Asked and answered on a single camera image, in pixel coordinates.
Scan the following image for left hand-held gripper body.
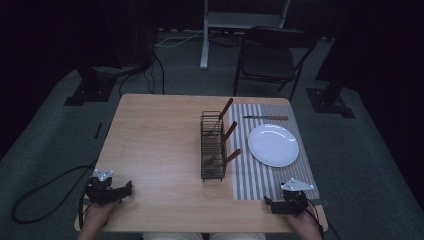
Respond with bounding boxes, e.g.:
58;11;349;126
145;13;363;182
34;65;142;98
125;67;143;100
84;168;118;206

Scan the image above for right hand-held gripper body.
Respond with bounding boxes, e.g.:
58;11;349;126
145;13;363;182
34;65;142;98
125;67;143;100
271;177;315;216

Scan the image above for person's right hand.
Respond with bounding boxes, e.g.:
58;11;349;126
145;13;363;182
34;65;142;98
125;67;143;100
284;203;324;240

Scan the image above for grey striped placemat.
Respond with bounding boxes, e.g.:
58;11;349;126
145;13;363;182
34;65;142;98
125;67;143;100
227;102;321;202

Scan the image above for white round plate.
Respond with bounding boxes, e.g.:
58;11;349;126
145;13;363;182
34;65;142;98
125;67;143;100
247;123;300;169

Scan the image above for small black floor object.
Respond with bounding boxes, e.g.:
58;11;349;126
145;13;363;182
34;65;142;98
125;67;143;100
93;122;104;141

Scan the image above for black folding chair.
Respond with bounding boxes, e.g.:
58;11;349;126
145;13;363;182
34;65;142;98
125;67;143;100
232;25;318;102

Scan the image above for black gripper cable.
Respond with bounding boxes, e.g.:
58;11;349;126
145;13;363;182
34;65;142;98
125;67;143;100
305;198;342;240
10;162;98;231

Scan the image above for wooden-handled utensil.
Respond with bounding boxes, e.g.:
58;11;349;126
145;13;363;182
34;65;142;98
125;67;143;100
203;148;242;167
203;97;235;137
219;120;239;145

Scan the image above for black wire cutlery rack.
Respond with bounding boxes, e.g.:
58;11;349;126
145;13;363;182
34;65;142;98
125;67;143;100
199;110;228;183

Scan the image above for wooden-handled table knife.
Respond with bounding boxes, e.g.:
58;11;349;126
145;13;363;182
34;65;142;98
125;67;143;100
241;114;290;121

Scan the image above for black stand with base plate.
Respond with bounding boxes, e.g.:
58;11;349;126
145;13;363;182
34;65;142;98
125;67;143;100
305;0;357;120
63;63;118;108

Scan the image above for black floor cables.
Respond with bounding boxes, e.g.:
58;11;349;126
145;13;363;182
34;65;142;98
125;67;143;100
117;49;167;97

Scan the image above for white floor cable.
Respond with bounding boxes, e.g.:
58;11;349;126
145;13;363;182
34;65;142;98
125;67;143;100
154;29;205;49

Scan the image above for white metal stand frame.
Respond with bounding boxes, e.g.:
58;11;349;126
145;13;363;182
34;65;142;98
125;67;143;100
199;0;292;70

